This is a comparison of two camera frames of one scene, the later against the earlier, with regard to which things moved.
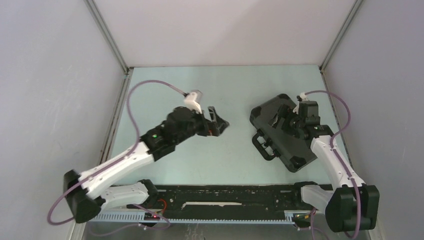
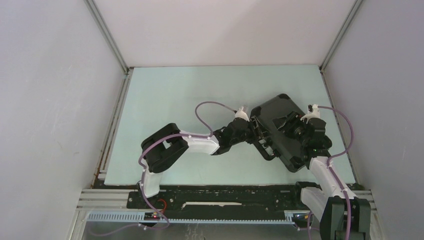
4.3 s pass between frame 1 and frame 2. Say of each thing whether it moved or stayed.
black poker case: stayed
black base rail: stayed
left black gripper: moved
